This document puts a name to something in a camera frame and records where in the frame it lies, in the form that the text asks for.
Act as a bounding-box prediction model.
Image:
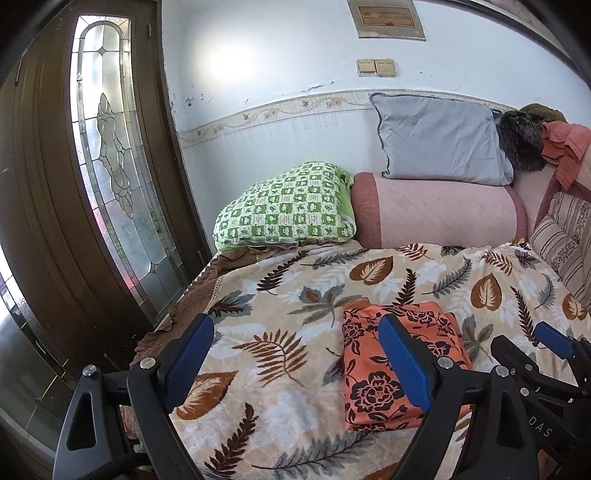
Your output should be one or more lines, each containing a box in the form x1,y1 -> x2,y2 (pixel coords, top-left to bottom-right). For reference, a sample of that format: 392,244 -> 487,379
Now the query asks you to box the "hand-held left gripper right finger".
378,314 -> 541,480

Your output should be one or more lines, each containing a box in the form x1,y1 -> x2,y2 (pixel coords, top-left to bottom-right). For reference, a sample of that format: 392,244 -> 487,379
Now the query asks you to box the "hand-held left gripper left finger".
53,313 -> 215,480

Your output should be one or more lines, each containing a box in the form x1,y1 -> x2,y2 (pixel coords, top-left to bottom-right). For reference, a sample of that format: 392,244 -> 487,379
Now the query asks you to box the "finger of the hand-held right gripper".
534,322 -> 591,393
491,335 -> 578,393

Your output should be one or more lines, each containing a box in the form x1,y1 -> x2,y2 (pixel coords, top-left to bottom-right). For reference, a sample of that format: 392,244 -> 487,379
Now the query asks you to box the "orange floral garment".
342,301 -> 474,432

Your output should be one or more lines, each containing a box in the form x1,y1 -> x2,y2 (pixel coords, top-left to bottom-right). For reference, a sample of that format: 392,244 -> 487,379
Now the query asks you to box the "striped beige pillow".
527,191 -> 591,305

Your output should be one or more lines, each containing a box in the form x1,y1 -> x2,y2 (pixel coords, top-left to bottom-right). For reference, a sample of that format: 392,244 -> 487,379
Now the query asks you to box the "brown frilled bed sheet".
131,244 -> 301,361

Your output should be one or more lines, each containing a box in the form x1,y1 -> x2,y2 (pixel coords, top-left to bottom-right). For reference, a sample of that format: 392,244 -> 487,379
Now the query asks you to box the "leaf print blanket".
173,242 -> 591,480

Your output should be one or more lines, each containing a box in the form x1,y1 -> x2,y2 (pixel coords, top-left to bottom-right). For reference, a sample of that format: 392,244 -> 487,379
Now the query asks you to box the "pink sofa backrest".
512,164 -> 561,241

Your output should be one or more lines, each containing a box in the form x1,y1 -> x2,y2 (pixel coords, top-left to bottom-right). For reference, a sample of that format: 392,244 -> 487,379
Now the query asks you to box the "pink bolster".
350,172 -> 528,250

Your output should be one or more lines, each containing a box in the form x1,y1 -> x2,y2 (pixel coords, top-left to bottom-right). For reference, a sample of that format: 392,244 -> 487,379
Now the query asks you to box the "dark framed glass door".
0,249 -> 79,462

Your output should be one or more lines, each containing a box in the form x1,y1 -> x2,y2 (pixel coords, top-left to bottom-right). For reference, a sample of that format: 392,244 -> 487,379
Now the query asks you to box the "green checked pillow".
212,161 -> 357,252

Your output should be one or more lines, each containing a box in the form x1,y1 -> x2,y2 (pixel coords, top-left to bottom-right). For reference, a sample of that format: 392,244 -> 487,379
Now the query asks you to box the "plain orange cloth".
540,121 -> 591,190

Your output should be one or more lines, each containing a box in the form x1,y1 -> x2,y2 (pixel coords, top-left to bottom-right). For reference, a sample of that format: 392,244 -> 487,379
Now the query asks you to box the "dark furry cloth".
498,110 -> 546,172

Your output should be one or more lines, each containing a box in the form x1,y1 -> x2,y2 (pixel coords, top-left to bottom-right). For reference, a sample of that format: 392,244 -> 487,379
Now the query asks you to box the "grey pillow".
369,92 -> 515,186

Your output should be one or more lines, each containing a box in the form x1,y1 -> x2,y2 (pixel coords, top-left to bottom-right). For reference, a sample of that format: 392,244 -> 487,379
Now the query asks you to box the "wooden stained glass door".
0,0 -> 213,416

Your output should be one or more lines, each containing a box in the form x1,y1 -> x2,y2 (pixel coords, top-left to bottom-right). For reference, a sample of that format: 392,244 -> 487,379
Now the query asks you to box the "brown cloth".
519,103 -> 566,124

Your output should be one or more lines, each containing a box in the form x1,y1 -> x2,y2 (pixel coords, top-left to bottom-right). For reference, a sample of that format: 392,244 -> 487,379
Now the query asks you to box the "dark framed wall picture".
462,0 -> 591,79

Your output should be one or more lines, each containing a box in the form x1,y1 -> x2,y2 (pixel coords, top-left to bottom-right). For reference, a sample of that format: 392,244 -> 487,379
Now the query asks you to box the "grey wall plaque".
347,0 -> 426,41

